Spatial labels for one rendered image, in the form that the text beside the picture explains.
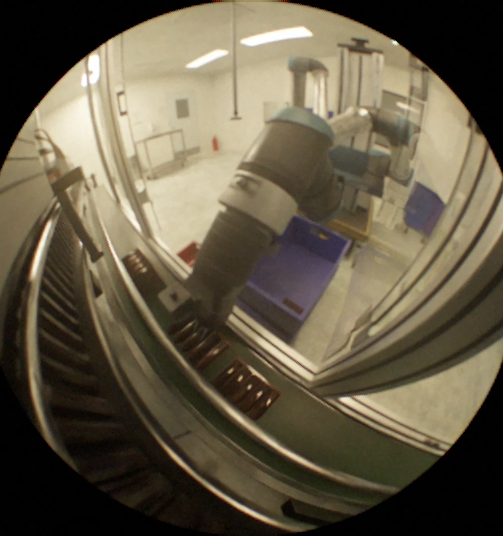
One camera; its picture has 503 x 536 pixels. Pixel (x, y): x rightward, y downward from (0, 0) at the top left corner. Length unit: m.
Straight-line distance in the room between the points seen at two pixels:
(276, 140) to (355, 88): 1.45
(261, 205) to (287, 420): 0.32
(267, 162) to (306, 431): 0.39
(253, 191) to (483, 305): 0.22
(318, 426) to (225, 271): 0.30
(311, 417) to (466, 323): 0.28
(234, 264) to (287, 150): 0.14
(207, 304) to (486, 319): 0.27
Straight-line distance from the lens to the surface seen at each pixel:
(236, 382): 0.31
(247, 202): 0.18
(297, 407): 0.34
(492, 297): 0.15
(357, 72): 1.67
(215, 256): 0.19
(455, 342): 0.18
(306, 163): 0.21
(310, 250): 1.20
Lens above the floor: 1.00
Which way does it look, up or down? 48 degrees down
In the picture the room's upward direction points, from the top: 1 degrees counter-clockwise
